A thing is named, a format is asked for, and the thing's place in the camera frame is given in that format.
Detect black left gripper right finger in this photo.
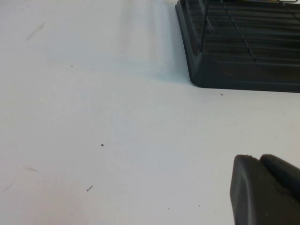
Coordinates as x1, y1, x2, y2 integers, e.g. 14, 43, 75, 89
259, 154, 300, 200

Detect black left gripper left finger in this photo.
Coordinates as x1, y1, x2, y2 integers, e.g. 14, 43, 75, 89
229, 154, 300, 225

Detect black plastic drip tray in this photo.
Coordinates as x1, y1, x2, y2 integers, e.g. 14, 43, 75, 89
175, 0, 300, 94

